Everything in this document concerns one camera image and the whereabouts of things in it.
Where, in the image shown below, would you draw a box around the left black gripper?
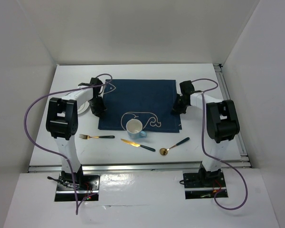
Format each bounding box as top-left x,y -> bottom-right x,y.
87,96 -> 106,118

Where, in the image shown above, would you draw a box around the blue fish placemat cloth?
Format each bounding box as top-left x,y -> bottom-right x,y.
98,79 -> 182,133

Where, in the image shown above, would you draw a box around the white and blue mug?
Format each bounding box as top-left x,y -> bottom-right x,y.
126,119 -> 147,139

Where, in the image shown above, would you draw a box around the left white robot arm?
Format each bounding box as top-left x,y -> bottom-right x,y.
46,78 -> 106,190

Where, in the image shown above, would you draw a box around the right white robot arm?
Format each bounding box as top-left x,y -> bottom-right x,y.
171,80 -> 240,186

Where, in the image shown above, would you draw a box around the white plate with rings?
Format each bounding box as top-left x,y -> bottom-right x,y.
77,101 -> 89,115

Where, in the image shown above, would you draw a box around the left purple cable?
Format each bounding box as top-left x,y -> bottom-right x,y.
23,73 -> 114,215

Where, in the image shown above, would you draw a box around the gold fork green handle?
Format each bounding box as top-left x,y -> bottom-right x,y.
79,134 -> 115,140

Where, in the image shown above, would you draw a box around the gold knife green handle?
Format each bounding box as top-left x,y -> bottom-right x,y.
121,139 -> 156,152

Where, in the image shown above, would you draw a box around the gold spoon green handle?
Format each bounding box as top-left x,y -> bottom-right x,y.
160,137 -> 190,156

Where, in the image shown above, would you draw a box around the aluminium front rail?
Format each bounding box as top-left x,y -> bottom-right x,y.
28,157 -> 252,173

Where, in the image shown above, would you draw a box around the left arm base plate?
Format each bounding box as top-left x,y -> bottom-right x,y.
54,175 -> 100,202

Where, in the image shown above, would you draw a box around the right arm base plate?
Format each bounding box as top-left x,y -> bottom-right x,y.
179,167 -> 228,200

